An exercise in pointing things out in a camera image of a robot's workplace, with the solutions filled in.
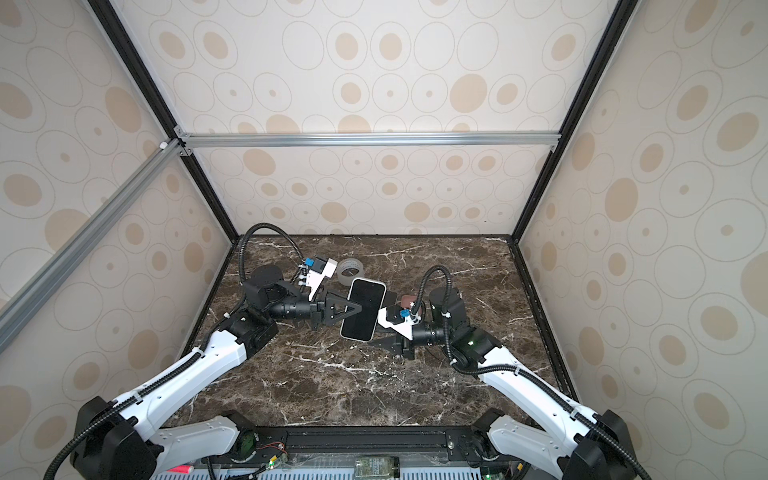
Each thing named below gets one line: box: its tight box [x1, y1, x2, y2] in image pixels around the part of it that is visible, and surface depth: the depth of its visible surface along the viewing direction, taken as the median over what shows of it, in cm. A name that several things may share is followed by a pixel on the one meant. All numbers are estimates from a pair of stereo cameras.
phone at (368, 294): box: [340, 277, 387, 342], surface depth 64 cm
